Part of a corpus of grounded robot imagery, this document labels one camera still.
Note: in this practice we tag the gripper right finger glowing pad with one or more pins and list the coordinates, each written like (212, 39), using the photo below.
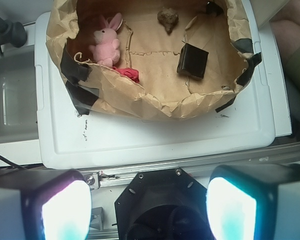
(254, 202)

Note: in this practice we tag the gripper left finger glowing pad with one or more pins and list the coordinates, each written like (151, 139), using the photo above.
(44, 205)

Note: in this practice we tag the black box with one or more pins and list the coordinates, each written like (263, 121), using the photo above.
(192, 61)

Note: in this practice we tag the white plastic tray lid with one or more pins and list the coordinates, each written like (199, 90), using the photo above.
(97, 140)

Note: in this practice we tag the translucent plastic bin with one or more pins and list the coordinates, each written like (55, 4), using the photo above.
(18, 99)

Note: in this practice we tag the red crumpled paper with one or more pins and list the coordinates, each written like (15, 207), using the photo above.
(131, 73)

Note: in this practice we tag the pink plush bunny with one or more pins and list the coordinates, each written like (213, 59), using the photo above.
(106, 50)

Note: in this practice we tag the brown paper bag basket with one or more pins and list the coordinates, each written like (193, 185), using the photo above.
(162, 94)

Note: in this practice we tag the black clamp knob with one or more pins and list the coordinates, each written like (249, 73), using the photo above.
(13, 33)

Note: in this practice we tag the brown rock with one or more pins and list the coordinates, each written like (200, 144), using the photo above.
(169, 18)

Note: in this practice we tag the silver corner bracket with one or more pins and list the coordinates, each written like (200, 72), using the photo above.
(97, 219)

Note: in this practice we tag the aluminium extrusion rail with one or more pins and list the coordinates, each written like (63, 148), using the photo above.
(115, 174)

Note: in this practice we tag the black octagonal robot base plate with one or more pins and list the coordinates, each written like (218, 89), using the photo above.
(163, 205)

